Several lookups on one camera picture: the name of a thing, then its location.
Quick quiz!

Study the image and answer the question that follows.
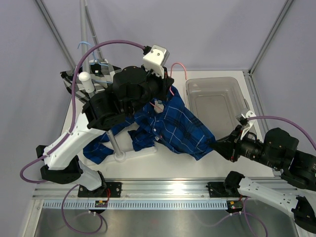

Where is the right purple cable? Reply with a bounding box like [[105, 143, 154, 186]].
[[197, 116, 316, 237]]

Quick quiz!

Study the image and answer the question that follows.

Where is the black white checkered shirt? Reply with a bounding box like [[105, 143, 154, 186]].
[[60, 62, 122, 103]]

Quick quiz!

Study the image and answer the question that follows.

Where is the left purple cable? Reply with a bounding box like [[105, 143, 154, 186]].
[[19, 39, 149, 233]]

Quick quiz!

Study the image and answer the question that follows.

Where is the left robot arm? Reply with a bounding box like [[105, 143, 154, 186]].
[[40, 66, 174, 197]]

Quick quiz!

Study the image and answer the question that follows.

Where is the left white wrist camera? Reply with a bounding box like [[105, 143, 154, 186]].
[[143, 44, 170, 78]]

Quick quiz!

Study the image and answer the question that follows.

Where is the left aluminium frame post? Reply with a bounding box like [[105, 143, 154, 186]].
[[34, 0, 76, 69]]

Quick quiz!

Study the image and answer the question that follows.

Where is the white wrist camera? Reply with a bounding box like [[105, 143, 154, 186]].
[[236, 108, 256, 140], [143, 44, 170, 78]]

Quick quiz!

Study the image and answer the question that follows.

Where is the aluminium mounting rail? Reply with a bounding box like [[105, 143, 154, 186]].
[[32, 178, 224, 199]]

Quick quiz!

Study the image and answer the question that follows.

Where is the pink wire hanger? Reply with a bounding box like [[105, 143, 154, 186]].
[[151, 62, 188, 112]]

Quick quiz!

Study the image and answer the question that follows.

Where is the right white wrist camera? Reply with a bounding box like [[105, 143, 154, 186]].
[[236, 108, 256, 140]]

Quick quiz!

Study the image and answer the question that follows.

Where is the grey clothes rack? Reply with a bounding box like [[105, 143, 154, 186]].
[[79, 0, 157, 164]]

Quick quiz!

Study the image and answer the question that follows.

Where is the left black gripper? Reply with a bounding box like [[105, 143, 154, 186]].
[[127, 65, 173, 116]]

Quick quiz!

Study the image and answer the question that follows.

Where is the purple cable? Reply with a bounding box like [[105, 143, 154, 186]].
[[19, 39, 149, 233], [197, 116, 316, 237]]

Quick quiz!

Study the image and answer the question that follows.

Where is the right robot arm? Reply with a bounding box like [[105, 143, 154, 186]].
[[210, 125, 316, 234]]

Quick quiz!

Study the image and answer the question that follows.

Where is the clear plastic bin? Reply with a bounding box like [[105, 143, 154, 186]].
[[186, 77, 249, 140]]

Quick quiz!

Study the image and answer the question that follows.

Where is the right aluminium frame post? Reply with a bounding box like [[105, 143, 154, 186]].
[[243, 0, 297, 134]]

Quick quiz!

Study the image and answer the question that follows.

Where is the blue wire hanger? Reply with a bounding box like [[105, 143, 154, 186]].
[[78, 41, 112, 84]]

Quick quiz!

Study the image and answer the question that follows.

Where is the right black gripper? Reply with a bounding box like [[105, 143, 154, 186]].
[[208, 123, 280, 169]]

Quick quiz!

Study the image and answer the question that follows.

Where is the aluminium frame post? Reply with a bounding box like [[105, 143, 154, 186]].
[[243, 0, 297, 134], [34, 0, 76, 69]]

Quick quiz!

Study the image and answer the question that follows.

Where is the blue plaid shirt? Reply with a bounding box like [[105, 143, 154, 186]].
[[82, 85, 216, 165]]

